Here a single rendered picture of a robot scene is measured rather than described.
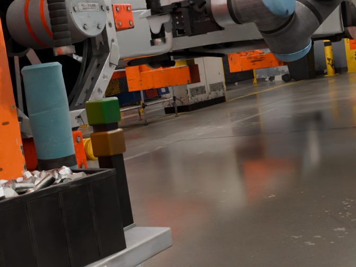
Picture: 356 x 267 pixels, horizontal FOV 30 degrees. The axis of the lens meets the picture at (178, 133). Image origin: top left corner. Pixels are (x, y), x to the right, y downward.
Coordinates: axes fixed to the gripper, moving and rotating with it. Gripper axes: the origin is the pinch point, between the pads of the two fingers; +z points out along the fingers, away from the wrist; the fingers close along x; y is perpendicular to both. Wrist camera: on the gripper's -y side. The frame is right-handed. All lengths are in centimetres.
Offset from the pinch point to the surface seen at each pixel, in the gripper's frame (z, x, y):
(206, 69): 432, 744, 25
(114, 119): -30, -55, 20
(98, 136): -28, -57, 23
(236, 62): 268, 537, 20
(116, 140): -30, -55, 24
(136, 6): 38, 48, -8
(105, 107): -30, -57, 18
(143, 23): 38, 51, -2
